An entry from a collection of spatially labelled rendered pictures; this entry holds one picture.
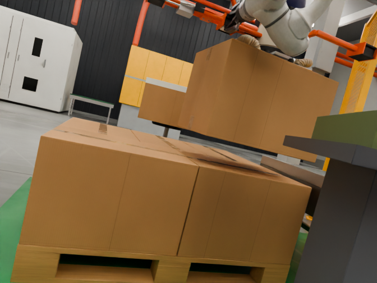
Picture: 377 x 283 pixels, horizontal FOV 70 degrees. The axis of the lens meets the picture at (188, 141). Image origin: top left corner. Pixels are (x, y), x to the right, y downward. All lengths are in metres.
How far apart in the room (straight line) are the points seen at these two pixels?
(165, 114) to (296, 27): 1.80
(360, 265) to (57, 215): 0.95
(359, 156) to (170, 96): 2.22
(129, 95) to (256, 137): 7.47
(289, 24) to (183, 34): 11.42
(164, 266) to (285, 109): 0.86
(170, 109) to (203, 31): 10.21
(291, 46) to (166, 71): 7.71
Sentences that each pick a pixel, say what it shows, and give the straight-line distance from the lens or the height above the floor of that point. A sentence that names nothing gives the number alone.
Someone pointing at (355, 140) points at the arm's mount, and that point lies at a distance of 0.74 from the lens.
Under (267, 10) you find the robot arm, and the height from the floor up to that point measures 1.15.
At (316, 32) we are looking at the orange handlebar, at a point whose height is 1.19.
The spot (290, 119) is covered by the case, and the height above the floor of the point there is 0.83.
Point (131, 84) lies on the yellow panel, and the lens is 8.54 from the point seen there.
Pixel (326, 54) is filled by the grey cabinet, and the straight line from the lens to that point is 2.92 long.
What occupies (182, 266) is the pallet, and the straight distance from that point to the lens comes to 1.28.
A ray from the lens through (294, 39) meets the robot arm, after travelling 1.11.
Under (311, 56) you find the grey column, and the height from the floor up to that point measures 1.59.
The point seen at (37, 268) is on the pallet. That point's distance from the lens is 1.22.
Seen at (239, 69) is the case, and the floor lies 0.97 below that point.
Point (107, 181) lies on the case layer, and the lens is 1.07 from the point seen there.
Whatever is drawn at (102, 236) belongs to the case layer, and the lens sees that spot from 1.15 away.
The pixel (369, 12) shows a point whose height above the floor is 5.99.
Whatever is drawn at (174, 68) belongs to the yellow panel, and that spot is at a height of 2.18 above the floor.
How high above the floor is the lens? 0.72
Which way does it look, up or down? 4 degrees down
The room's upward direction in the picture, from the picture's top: 14 degrees clockwise
